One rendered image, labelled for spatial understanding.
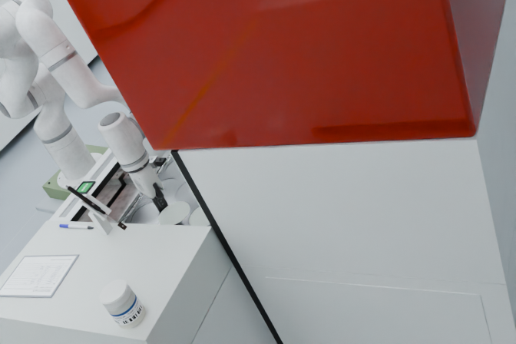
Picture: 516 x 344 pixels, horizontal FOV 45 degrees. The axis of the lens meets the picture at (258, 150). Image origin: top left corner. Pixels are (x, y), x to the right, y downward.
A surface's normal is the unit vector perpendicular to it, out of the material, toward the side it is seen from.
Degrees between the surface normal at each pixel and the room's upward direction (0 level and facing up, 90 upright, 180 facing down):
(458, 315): 90
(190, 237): 0
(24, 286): 0
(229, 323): 90
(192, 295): 90
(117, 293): 0
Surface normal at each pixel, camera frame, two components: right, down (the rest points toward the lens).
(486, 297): -0.37, 0.64
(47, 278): -0.35, -0.76
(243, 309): 0.86, -0.04
